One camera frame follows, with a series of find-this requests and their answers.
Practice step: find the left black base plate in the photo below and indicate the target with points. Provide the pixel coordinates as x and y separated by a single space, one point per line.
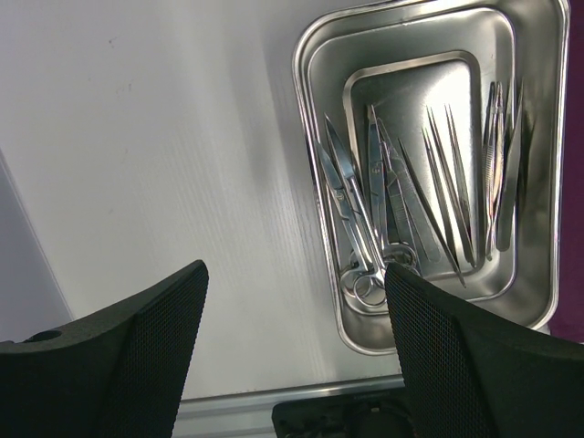
369 414

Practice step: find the plain steel surgical scissors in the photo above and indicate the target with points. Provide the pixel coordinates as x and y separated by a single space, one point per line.
358 204

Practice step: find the stainless steel instrument tray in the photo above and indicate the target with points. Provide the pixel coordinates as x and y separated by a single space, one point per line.
405 56

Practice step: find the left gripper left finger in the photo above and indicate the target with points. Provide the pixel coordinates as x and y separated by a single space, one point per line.
118 372

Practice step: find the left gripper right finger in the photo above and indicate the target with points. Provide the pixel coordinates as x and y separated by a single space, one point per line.
471 373

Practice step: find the aluminium mounting rail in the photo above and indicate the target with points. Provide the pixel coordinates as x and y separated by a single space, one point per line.
249 414

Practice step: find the purple surgical drape cloth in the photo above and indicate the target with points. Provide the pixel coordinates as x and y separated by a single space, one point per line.
567 322

